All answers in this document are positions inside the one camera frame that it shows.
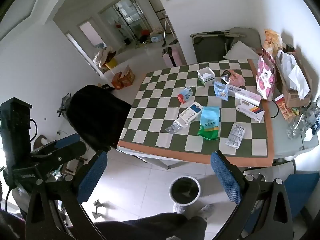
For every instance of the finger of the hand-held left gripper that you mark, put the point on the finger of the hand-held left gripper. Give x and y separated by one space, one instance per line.
66 141
70 153

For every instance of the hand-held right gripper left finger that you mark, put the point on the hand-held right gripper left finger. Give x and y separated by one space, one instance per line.
92 177

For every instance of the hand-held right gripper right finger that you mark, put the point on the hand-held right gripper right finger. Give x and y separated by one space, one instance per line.
226 177

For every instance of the white round trash bin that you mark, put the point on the white round trash bin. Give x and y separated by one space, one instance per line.
185 192

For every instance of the white box with colour stripes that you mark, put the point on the white box with colour stripes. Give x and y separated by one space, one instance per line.
248 110

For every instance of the white blue medicine box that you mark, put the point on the white blue medicine box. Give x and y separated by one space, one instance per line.
191 112

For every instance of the long pink white box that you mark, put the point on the long pink white box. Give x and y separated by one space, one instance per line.
243 94

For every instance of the small dumbbell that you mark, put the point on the small dumbbell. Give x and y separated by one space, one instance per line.
98 207

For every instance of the grey bag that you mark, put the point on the grey bag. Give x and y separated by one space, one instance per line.
65 103

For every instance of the grey fluffy slipper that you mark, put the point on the grey fluffy slipper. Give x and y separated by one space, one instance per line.
179 208
206 209

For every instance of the flat silver blister pack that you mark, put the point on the flat silver blister pack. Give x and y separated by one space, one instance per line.
235 135

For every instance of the green blue rice bag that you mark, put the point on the green blue rice bag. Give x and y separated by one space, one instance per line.
210 122

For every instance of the crumpled silver blister pack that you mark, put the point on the crumpled silver blister pack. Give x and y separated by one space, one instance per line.
175 127

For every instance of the person's dark pants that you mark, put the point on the person's dark pants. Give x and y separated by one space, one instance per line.
150 227

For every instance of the orange printed carton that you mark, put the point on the orange printed carton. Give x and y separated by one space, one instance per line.
117 81
128 76

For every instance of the clear plastic bottle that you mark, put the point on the clear plastic bottle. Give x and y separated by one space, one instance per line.
293 127
310 120

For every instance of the small blue pouch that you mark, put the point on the small blue pouch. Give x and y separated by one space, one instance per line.
221 91

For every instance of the yellow bag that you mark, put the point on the yellow bag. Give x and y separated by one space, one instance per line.
111 63

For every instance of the small red blue carton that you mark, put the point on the small red blue carton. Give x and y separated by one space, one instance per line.
184 96

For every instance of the red snack packet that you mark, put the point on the red snack packet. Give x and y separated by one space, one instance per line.
285 107

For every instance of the beige plastic bag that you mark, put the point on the beige plastic bag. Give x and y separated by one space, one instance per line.
101 56

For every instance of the pink crumpled wrapper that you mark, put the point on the pink crumpled wrapper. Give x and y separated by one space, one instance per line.
238 80

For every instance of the dark snack packet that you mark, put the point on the dark snack packet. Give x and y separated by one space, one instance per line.
226 76

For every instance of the green white checkered tablecloth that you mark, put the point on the green white checkered tablecloth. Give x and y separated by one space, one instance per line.
160 100

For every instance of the brown cardboard box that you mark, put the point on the brown cardboard box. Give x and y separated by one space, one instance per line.
292 98

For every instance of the open white green box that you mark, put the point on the open white green box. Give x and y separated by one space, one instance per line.
203 75

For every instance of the pink floral gift bag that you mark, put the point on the pink floral gift bag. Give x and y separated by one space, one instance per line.
266 80

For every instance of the white tissue paper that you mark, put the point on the white tissue paper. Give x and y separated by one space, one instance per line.
298 80

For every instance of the white pillow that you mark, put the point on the white pillow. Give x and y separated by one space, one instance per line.
240 51

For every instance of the white plastic bag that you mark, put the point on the white plastic bag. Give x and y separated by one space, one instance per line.
285 62

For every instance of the grey folding cot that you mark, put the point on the grey folding cot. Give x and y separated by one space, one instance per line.
210 47

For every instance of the pink suitcase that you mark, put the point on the pink suitcase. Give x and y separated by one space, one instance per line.
175 56

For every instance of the glass sliding door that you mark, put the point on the glass sliding door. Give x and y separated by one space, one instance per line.
125 12

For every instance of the orange snack bag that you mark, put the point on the orange snack bag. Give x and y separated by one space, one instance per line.
271 40

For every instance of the metal stand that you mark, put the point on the metal stand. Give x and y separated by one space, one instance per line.
167 30

